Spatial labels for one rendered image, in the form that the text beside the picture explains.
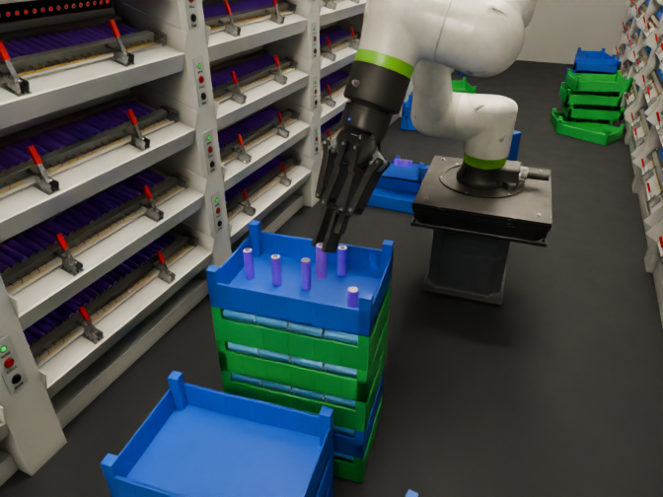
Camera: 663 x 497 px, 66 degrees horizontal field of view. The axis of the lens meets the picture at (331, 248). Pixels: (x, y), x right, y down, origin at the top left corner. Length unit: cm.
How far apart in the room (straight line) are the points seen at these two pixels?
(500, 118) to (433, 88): 21
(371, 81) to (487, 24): 17
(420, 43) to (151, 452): 78
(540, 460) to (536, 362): 32
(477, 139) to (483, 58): 75
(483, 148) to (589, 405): 72
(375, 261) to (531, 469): 57
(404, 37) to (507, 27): 14
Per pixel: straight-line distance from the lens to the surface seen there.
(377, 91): 79
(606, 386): 153
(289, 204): 212
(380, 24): 81
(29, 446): 131
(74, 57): 124
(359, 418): 104
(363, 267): 105
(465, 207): 146
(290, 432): 95
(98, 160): 126
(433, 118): 151
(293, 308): 90
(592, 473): 132
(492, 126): 151
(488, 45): 79
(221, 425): 98
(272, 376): 103
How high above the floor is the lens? 98
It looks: 31 degrees down
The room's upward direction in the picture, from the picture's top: straight up
